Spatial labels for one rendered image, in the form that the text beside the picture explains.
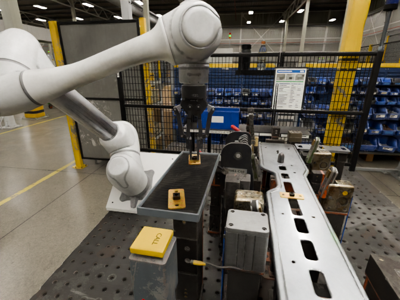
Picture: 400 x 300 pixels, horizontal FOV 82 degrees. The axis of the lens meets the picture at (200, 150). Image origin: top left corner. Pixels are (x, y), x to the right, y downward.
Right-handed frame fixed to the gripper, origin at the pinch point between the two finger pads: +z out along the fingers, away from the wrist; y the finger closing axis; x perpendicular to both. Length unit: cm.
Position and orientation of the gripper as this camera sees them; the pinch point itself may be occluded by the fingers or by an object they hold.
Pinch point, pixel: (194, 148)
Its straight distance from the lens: 76.0
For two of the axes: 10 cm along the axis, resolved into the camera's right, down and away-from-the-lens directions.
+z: 0.0, 9.4, 3.3
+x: -0.3, -3.3, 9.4
